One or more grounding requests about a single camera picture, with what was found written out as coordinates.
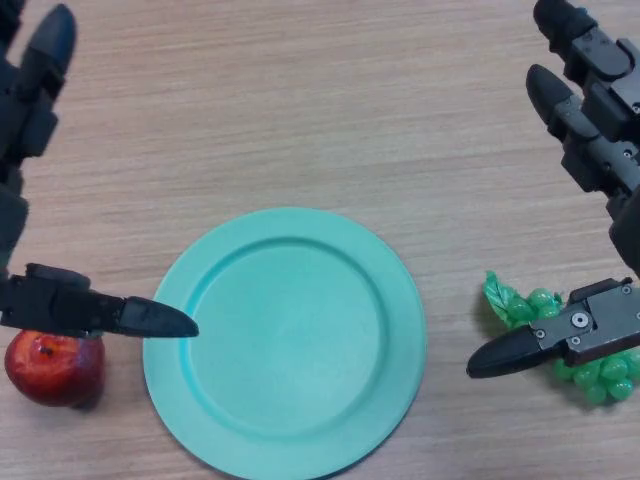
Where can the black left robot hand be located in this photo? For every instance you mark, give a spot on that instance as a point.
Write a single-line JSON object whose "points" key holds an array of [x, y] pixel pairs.
{"points": [[35, 125]]}

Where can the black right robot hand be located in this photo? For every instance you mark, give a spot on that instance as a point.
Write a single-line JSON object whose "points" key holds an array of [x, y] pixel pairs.
{"points": [[605, 115]]}

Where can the green round plate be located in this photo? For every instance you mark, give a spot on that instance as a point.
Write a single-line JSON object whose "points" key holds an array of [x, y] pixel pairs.
{"points": [[285, 345]]}

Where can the green grapes bunch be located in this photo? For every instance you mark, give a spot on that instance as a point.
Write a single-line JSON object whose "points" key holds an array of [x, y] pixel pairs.
{"points": [[602, 382]]}

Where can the red apple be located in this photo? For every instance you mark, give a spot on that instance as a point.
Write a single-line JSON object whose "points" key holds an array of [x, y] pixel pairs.
{"points": [[50, 372]]}

